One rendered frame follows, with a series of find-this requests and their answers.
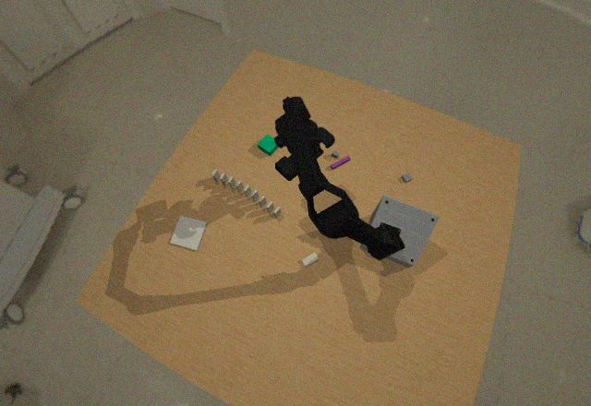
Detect green block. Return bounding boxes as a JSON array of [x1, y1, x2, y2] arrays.
[[257, 134, 278, 156]]

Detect purple rectangular block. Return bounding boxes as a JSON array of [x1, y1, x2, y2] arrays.
[[331, 155, 350, 169]]

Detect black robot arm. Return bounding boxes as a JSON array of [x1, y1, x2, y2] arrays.
[[274, 97, 404, 260]]

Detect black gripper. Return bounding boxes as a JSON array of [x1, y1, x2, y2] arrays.
[[275, 127, 335, 181]]

